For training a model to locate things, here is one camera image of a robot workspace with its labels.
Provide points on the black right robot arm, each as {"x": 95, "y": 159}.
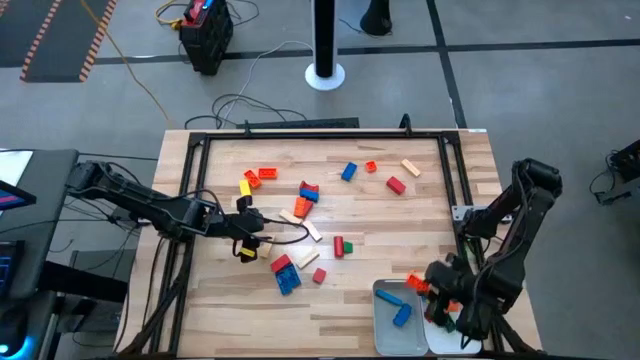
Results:
{"x": 505, "y": 275}

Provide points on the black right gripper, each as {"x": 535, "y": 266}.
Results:
{"x": 462, "y": 295}

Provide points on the blue large square brick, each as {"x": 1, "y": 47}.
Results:
{"x": 288, "y": 279}

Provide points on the plain wooden rectangular block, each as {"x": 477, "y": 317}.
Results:
{"x": 410, "y": 167}
{"x": 313, "y": 231}
{"x": 265, "y": 248}
{"x": 290, "y": 216}
{"x": 307, "y": 258}

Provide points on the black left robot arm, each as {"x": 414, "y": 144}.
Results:
{"x": 150, "y": 207}

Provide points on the red cylinder block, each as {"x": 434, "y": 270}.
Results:
{"x": 339, "y": 246}

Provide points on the yellow tape tag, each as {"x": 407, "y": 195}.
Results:
{"x": 247, "y": 252}

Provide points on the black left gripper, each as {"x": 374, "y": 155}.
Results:
{"x": 235, "y": 222}

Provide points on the grey frame corner plate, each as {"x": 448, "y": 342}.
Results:
{"x": 462, "y": 212}

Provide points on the black round stand base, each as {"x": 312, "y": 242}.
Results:
{"x": 376, "y": 17}

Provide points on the red arch toy brick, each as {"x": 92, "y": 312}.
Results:
{"x": 309, "y": 186}

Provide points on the red wedge toy block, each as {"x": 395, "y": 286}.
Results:
{"x": 310, "y": 206}

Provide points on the orange studded toy brick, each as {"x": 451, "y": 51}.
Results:
{"x": 300, "y": 206}

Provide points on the backlit keyboard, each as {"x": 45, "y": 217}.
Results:
{"x": 7, "y": 265}

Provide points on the lit display screen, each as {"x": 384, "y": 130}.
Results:
{"x": 12, "y": 197}

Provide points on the green square toy brick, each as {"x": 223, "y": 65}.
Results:
{"x": 450, "y": 326}

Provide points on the orange rectangular toy brick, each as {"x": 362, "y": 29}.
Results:
{"x": 252, "y": 178}
{"x": 267, "y": 173}

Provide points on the black power strip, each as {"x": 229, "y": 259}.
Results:
{"x": 300, "y": 123}

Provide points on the yellow rectangular toy brick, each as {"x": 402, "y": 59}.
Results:
{"x": 245, "y": 188}

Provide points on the black metal table frame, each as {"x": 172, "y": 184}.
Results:
{"x": 325, "y": 135}

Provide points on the orange rounded toy brick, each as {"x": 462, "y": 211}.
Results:
{"x": 416, "y": 282}

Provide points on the black frame clamp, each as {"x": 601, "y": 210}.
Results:
{"x": 246, "y": 128}
{"x": 406, "y": 124}

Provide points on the white paper sheet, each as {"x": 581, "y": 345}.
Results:
{"x": 12, "y": 167}

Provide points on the blue rectangular toy brick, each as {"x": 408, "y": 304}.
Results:
{"x": 402, "y": 315}
{"x": 349, "y": 171}

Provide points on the orange small square brick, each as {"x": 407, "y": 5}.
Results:
{"x": 370, "y": 166}

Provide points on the black mat striped edges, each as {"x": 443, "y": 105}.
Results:
{"x": 50, "y": 30}

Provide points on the black pole white base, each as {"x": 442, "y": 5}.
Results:
{"x": 325, "y": 35}

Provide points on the white plastic bin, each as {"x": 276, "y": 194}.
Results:
{"x": 440, "y": 345}
{"x": 395, "y": 340}

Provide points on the blue small toy brick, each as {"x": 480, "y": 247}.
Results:
{"x": 309, "y": 195}

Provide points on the orange small toy block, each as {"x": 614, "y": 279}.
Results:
{"x": 453, "y": 306}

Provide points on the black side desk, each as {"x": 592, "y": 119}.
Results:
{"x": 45, "y": 225}

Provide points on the red rectangular toy block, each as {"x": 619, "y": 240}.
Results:
{"x": 395, "y": 185}
{"x": 280, "y": 263}

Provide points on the green small thin block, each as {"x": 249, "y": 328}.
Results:
{"x": 348, "y": 247}

